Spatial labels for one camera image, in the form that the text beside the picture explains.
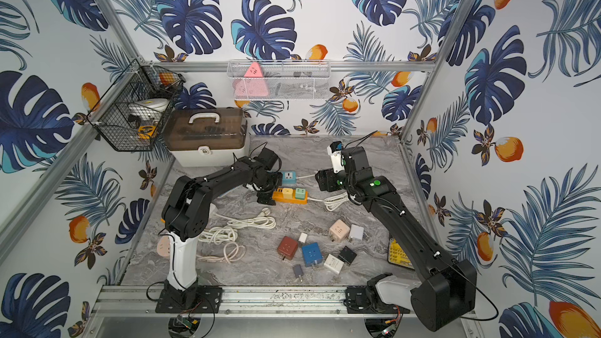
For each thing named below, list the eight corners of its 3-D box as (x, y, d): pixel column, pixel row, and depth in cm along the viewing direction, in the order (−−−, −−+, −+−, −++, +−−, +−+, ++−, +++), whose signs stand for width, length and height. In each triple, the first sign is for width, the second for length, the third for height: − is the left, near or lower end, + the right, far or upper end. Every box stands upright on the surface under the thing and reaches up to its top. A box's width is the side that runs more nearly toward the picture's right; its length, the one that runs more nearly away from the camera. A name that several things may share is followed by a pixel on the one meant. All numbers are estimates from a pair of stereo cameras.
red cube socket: (276, 254, 86) (274, 249, 81) (287, 239, 89) (286, 233, 85) (288, 263, 84) (288, 259, 79) (299, 247, 87) (299, 241, 83)
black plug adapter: (337, 256, 85) (338, 254, 83) (343, 247, 87) (345, 244, 85) (349, 266, 83) (350, 263, 80) (355, 256, 85) (357, 254, 83)
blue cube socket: (305, 266, 81) (305, 263, 79) (301, 249, 85) (301, 246, 82) (322, 262, 82) (323, 259, 79) (317, 246, 86) (318, 242, 83)
